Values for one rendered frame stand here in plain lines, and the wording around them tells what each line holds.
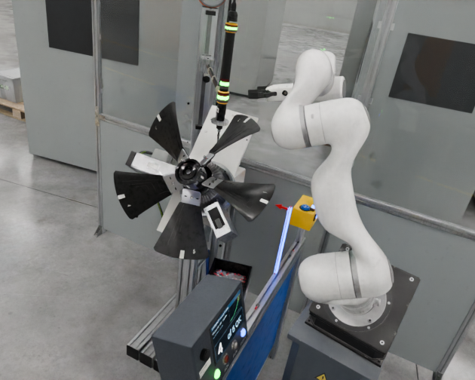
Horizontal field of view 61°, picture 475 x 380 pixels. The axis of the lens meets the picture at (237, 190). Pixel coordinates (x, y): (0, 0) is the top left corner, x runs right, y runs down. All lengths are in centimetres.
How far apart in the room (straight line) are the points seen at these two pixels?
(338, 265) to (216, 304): 31
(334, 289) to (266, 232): 156
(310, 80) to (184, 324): 64
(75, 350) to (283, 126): 197
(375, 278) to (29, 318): 221
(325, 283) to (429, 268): 146
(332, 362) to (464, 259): 118
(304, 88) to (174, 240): 91
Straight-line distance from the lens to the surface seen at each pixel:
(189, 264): 212
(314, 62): 102
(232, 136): 173
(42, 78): 431
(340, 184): 97
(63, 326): 274
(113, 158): 303
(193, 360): 96
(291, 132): 95
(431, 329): 268
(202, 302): 104
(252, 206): 160
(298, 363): 154
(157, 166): 195
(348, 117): 95
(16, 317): 285
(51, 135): 445
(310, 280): 105
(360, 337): 144
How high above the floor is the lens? 197
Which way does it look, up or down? 28 degrees down
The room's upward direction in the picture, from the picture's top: 9 degrees clockwise
